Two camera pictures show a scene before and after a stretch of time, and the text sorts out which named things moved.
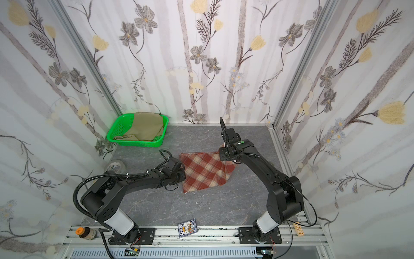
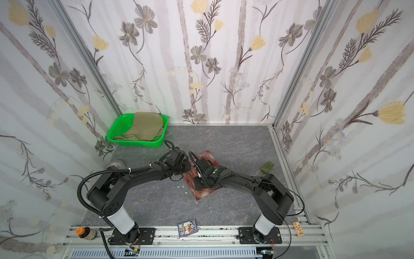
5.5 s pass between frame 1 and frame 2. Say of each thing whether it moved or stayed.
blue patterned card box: stayed
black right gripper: moved
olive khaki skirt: stayed
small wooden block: stayed
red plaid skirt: moved
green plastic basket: stayed
